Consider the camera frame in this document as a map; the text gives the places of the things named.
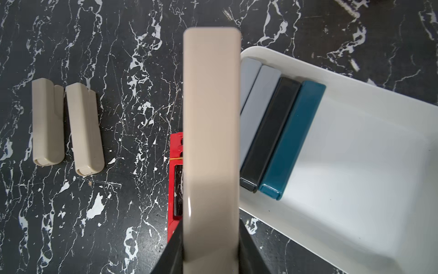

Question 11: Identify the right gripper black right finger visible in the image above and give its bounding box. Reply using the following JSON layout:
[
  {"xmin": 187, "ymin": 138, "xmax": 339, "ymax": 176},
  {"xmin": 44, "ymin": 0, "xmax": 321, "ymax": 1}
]
[{"xmin": 238, "ymin": 220, "xmax": 270, "ymax": 274}]

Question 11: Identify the white storage tray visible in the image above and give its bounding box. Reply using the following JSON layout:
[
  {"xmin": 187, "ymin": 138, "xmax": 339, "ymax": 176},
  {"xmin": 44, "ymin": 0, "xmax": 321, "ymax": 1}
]
[{"xmin": 240, "ymin": 46, "xmax": 438, "ymax": 274}]

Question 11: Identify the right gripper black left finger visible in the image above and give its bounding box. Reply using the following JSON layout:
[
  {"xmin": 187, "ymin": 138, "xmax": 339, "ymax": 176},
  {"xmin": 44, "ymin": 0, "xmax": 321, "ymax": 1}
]
[{"xmin": 151, "ymin": 224, "xmax": 184, "ymax": 274}]

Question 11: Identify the grey plier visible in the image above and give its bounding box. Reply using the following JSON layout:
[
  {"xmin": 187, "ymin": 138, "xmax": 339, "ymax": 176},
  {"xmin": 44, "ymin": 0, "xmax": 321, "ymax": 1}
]
[
  {"xmin": 240, "ymin": 57, "xmax": 262, "ymax": 112},
  {"xmin": 240, "ymin": 65, "xmax": 281, "ymax": 168}
]

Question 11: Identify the teal plier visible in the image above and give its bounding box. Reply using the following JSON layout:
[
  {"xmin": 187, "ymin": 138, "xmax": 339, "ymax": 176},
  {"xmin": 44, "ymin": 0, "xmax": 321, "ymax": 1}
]
[{"xmin": 258, "ymin": 81, "xmax": 326, "ymax": 200}]

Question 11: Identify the black plier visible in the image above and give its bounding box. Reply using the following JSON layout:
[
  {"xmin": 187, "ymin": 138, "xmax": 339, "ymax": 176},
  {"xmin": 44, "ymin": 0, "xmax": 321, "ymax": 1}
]
[{"xmin": 240, "ymin": 77, "xmax": 301, "ymax": 193}]

